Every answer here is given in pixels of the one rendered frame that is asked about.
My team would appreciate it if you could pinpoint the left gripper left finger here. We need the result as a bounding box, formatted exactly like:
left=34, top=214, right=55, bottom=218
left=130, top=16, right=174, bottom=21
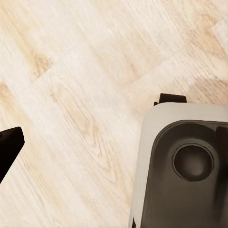
left=0, top=126, right=25, bottom=183

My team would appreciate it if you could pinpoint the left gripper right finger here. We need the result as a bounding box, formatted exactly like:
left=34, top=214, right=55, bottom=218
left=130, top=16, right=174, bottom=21
left=213, top=126, right=228, bottom=164

